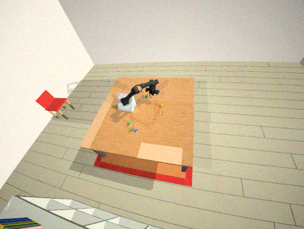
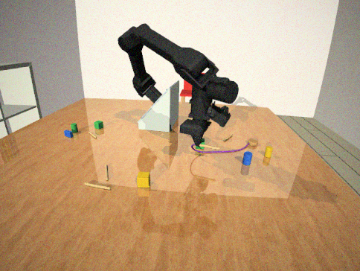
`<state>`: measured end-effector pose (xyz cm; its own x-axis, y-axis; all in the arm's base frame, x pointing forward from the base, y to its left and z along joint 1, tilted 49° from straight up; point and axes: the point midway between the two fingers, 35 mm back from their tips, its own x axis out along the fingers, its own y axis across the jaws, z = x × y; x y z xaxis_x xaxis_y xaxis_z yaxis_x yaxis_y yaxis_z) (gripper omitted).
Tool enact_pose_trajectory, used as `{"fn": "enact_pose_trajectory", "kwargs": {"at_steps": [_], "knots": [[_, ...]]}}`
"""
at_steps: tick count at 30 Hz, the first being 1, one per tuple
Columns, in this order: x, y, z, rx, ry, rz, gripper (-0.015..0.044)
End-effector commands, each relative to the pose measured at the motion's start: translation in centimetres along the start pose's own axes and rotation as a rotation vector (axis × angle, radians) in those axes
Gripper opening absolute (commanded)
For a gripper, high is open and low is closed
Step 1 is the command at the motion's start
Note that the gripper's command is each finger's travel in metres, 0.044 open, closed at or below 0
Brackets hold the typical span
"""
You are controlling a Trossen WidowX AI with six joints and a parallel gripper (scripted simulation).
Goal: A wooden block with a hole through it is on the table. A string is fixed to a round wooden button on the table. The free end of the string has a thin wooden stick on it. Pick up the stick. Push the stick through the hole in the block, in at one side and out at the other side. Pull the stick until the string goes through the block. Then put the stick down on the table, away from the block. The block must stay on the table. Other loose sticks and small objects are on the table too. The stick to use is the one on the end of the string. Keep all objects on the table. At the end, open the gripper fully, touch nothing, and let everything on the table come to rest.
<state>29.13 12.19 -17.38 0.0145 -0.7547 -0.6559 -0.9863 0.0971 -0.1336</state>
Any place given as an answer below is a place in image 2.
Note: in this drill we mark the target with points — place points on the green cylinder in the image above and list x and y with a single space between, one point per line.
74 128

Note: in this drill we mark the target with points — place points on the blue cylinder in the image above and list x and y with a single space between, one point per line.
247 158

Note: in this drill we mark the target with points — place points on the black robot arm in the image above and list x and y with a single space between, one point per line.
187 62

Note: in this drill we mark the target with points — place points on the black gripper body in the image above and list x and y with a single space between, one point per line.
199 109

